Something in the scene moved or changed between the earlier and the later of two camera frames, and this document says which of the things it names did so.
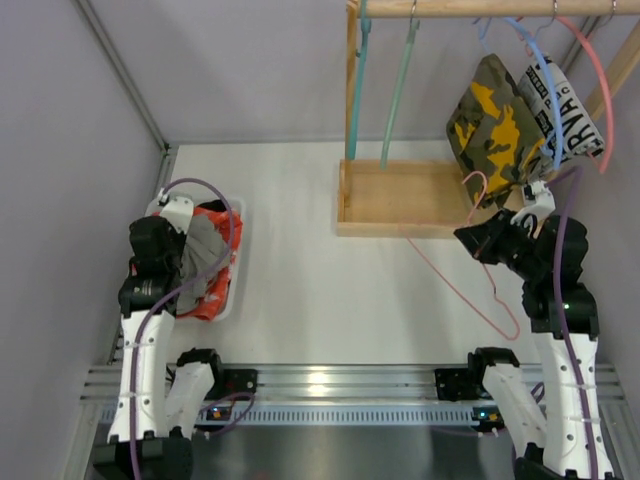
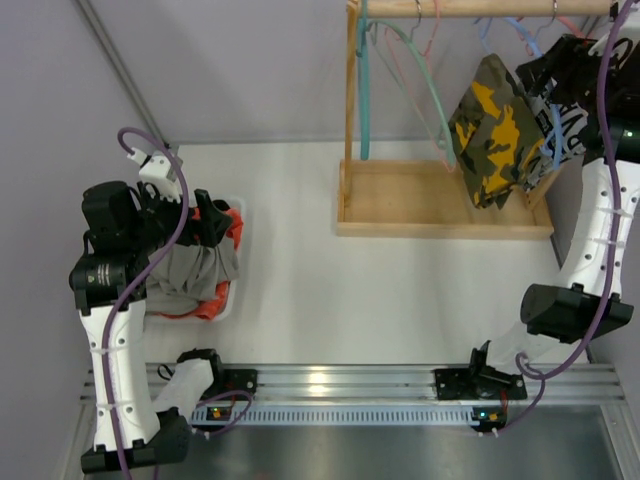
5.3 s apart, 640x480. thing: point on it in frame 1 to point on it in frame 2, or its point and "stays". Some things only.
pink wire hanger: x=481 y=195 to x=444 y=158
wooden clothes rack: x=431 y=198 stays
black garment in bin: x=216 y=205 stays
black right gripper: x=498 y=239 to x=558 y=57
